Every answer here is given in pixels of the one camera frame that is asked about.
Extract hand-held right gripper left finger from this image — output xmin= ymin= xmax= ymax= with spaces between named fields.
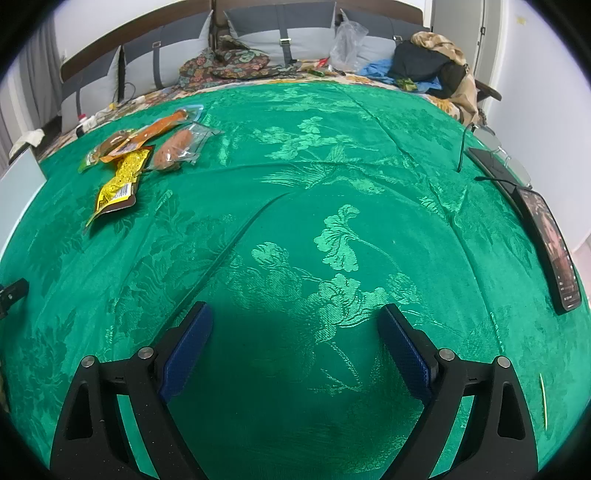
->
xmin=50 ymin=301 xmax=214 ymax=480

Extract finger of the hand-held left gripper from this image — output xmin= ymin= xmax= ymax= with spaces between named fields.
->
xmin=0 ymin=278 xmax=29 ymax=319

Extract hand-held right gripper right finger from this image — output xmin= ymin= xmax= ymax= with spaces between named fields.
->
xmin=376 ymin=303 xmax=539 ymax=480

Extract thin yellow stick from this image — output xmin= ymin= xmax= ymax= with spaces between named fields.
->
xmin=538 ymin=373 xmax=550 ymax=431

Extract white cloth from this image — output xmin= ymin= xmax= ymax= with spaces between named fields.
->
xmin=7 ymin=129 xmax=47 ymax=165

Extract yellow label snack packet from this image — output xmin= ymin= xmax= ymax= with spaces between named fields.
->
xmin=85 ymin=145 xmax=156 ymax=228

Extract small brown snack packet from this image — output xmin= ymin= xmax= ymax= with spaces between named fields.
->
xmin=78 ymin=129 xmax=139 ymax=174

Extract phone with lit screen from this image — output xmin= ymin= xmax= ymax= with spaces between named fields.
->
xmin=512 ymin=186 xmax=583 ymax=316

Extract green floral blanket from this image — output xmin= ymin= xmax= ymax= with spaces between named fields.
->
xmin=0 ymin=79 xmax=591 ymax=480

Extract clear red sausage packet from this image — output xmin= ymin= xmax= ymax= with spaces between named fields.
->
xmin=145 ymin=121 xmax=223 ymax=173

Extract grey curtain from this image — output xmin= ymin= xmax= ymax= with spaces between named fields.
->
xmin=0 ymin=18 xmax=66 ymax=162

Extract grey headboard cushion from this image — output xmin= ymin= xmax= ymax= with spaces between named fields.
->
xmin=60 ymin=45 xmax=123 ymax=134
xmin=224 ymin=1 xmax=341 ymax=64
xmin=122 ymin=11 xmax=215 ymax=94
xmin=339 ymin=8 xmax=424 ymax=66

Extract orange sausage packet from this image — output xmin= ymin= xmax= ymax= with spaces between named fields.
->
xmin=99 ymin=104 xmax=205 ymax=162

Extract rimless eyeglasses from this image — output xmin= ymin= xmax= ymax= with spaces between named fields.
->
xmin=455 ymin=122 xmax=534 ymax=190

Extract dark brown object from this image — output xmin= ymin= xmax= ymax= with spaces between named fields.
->
xmin=475 ymin=79 xmax=503 ymax=103

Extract blue cloth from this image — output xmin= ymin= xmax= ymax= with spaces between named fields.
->
xmin=358 ymin=58 xmax=444 ymax=96

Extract black garment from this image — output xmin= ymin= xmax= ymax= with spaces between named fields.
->
xmin=388 ymin=41 xmax=467 ymax=99

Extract dark floral quilt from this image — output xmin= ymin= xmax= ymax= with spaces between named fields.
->
xmin=178 ymin=36 xmax=302 ymax=89

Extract beige scarf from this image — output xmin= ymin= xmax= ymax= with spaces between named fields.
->
xmin=411 ymin=31 xmax=484 ymax=125

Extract clear plastic bag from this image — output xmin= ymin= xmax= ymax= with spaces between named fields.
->
xmin=329 ymin=20 xmax=370 ymax=73

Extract grey white headboard cushions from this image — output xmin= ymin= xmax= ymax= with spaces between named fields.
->
xmin=59 ymin=0 xmax=426 ymax=84

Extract black cable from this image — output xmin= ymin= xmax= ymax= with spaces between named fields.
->
xmin=113 ymin=80 xmax=137 ymax=105

